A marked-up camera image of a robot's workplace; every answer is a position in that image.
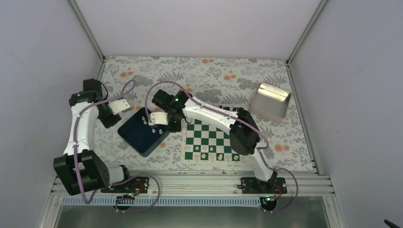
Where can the green white chess board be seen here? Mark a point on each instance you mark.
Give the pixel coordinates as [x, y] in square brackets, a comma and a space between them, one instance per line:
[211, 140]

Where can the black chess pieces row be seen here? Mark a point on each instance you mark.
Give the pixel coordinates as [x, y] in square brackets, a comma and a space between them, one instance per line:
[231, 108]

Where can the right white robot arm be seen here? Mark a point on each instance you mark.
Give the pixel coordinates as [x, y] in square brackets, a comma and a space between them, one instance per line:
[245, 137]

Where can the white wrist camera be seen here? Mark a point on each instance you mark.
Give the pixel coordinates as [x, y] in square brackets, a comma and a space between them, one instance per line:
[119, 106]
[158, 118]

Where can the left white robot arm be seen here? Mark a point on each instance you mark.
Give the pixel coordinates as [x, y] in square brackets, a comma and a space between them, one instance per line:
[79, 168]

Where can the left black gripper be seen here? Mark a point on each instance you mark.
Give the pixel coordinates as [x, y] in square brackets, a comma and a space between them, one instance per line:
[107, 124]

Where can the dark blue plastic tray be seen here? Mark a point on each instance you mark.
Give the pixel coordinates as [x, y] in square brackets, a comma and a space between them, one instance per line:
[143, 138]

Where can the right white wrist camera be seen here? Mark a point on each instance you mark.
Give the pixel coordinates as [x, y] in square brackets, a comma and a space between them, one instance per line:
[158, 118]

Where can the aluminium rail frame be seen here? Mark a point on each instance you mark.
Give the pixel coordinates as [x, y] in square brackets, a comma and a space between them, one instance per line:
[214, 189]

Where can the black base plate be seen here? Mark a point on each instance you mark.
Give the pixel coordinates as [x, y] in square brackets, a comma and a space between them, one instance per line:
[134, 186]
[251, 185]

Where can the floral patterned table mat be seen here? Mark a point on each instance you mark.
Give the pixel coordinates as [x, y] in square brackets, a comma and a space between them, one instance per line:
[218, 81]

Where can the silver metal tin box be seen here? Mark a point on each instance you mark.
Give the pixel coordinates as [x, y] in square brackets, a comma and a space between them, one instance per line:
[270, 103]

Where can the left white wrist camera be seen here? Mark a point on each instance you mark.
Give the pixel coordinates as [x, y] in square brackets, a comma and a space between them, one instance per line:
[119, 106]

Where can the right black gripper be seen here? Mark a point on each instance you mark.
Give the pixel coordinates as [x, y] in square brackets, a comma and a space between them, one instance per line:
[177, 128]

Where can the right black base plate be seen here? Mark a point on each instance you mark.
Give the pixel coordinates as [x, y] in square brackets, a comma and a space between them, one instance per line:
[251, 185]

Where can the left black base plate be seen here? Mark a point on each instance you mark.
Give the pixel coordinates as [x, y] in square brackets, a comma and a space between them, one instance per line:
[134, 186]

